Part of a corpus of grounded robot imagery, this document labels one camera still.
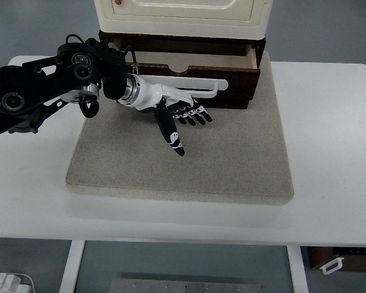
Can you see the white drawer handle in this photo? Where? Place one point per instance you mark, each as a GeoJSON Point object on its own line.
{"type": "Point", "coordinates": [196, 87]}

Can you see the white table frame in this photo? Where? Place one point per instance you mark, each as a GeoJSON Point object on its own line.
{"type": "Point", "coordinates": [74, 259]}

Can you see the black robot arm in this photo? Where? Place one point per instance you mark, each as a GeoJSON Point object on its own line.
{"type": "Point", "coordinates": [81, 70]}

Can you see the brown box with white handle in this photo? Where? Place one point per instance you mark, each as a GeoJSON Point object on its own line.
{"type": "Point", "coordinates": [331, 259]}

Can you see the beige stone slab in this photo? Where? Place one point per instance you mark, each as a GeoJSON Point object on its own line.
{"type": "Point", "coordinates": [240, 157]}

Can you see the grey metal plate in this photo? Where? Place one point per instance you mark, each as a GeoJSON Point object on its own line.
{"type": "Point", "coordinates": [144, 285]}

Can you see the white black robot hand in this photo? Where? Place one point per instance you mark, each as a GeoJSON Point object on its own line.
{"type": "Point", "coordinates": [145, 95]}

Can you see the cream white cabinet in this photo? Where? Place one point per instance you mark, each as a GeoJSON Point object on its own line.
{"type": "Point", "coordinates": [210, 19]}

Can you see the white power adapter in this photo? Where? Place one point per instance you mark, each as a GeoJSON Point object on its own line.
{"type": "Point", "coordinates": [12, 283]}

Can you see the dark wooden drawer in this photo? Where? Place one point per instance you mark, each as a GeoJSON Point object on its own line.
{"type": "Point", "coordinates": [222, 73]}

